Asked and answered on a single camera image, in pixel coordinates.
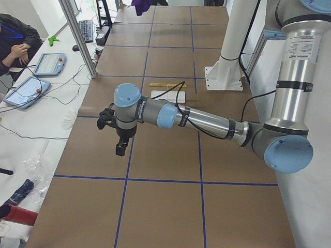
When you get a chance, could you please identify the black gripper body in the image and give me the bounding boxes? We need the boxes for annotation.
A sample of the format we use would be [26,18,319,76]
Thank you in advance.
[116,128,137,141]

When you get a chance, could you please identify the purple towel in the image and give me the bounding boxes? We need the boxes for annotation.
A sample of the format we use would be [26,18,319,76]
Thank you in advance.
[131,0,152,16]

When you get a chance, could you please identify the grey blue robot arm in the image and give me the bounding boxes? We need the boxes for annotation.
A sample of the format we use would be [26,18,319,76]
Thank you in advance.
[110,1,330,173]

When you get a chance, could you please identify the left wooden rack rod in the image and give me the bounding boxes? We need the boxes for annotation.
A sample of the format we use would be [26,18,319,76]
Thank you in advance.
[149,83,181,88]

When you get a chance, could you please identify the wooden rack rod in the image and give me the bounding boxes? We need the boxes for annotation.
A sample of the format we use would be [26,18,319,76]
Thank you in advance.
[149,83,181,87]
[149,83,181,88]

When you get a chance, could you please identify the right wooden rack rod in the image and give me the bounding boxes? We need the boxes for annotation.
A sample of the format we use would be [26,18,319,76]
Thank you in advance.
[149,83,181,87]

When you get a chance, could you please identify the white crumpled tissue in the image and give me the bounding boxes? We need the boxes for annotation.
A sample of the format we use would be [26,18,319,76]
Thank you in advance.
[61,109,78,130]

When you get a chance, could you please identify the crumpled clear plastic wrap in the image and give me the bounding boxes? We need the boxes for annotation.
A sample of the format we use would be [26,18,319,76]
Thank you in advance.
[23,140,54,207]

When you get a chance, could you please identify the black computer mouse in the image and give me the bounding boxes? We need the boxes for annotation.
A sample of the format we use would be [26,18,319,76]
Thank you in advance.
[72,45,79,52]

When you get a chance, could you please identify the far teach pendant tablet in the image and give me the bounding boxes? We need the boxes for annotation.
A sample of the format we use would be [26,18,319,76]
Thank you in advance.
[33,53,66,77]

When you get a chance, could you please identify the teach pendant tablet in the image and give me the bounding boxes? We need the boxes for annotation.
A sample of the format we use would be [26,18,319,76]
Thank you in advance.
[33,53,66,77]
[3,76,51,110]

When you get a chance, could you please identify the black mini computer box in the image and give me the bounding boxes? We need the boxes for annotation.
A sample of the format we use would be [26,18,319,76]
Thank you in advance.
[95,26,111,46]

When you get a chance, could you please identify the near teach pendant tablet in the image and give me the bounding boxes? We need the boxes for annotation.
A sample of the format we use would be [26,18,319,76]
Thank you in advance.
[3,76,51,110]

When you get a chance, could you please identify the black keyboard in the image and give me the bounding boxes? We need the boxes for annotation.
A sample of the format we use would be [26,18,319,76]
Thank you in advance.
[78,20,94,43]

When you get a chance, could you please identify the black marker pen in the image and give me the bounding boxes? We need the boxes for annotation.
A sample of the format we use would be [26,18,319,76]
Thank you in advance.
[0,168,13,175]

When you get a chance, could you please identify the green plastic clamp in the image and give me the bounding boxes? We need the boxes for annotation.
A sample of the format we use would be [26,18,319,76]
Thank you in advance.
[48,36,59,47]

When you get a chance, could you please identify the red cylinder can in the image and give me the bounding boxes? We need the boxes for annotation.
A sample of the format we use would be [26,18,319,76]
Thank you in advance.
[1,204,38,226]

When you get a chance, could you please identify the seated person in black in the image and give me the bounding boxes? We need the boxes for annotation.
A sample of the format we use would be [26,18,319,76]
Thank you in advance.
[1,13,42,76]

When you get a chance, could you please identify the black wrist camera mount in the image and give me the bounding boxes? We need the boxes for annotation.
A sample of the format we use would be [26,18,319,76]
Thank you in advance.
[97,103,117,130]

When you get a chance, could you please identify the white rack base plate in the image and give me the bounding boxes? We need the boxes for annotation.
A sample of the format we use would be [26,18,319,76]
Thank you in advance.
[151,90,186,104]

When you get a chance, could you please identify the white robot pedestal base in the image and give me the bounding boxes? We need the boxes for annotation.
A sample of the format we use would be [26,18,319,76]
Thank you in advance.
[205,0,260,91]

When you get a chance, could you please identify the aluminium frame post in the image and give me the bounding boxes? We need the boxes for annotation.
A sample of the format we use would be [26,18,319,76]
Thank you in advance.
[59,0,97,79]

